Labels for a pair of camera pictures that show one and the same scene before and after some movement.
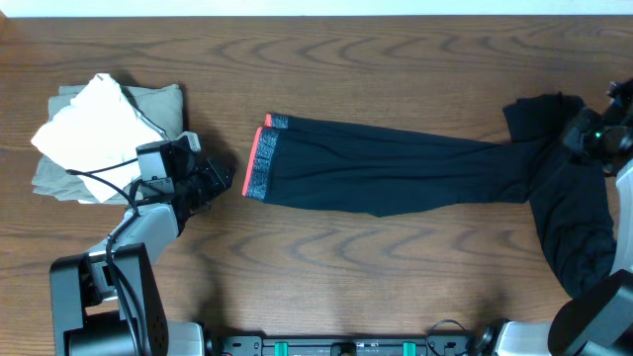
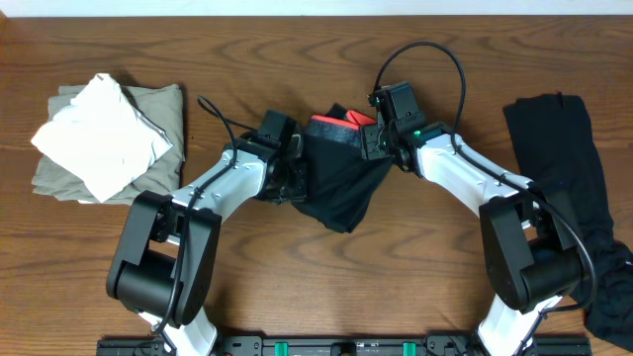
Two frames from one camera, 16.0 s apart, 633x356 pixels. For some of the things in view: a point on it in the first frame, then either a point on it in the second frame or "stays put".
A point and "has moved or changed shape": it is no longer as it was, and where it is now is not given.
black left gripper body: (200, 186) to (290, 184)
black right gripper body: (587, 134) to (377, 141)
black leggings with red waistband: (305, 163) has moved or changed shape
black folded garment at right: (569, 195) stays put
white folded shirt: (97, 132) stays put
